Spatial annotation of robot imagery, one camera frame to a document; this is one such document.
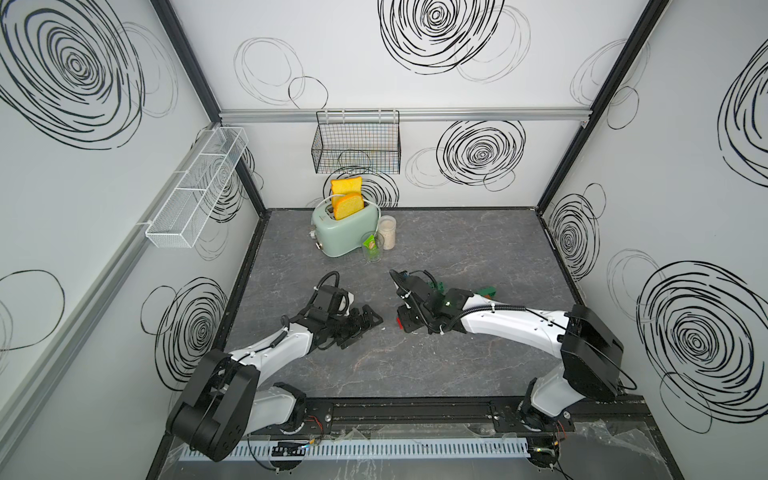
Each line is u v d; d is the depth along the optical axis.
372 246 1.02
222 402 0.41
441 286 0.96
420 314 0.63
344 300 0.73
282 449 0.72
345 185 0.99
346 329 0.75
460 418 0.76
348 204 0.94
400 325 0.74
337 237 0.97
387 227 1.02
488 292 0.94
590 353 0.43
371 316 0.78
